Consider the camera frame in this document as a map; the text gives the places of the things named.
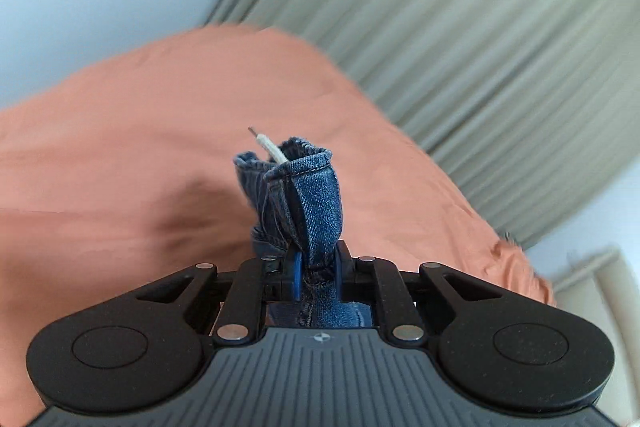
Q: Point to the orange bed sheet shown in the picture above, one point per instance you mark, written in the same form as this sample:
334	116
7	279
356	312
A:
150	132

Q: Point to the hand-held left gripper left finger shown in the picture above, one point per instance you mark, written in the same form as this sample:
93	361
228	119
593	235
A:
295	277

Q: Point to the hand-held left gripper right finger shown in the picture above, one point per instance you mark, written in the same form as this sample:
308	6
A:
342	272

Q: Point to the beige padded headboard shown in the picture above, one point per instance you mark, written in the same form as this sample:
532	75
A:
610	297

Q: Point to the blue denim pants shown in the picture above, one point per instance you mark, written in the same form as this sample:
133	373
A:
315	207

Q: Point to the beige pleated curtain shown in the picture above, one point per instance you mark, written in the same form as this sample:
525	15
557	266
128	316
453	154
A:
450	32

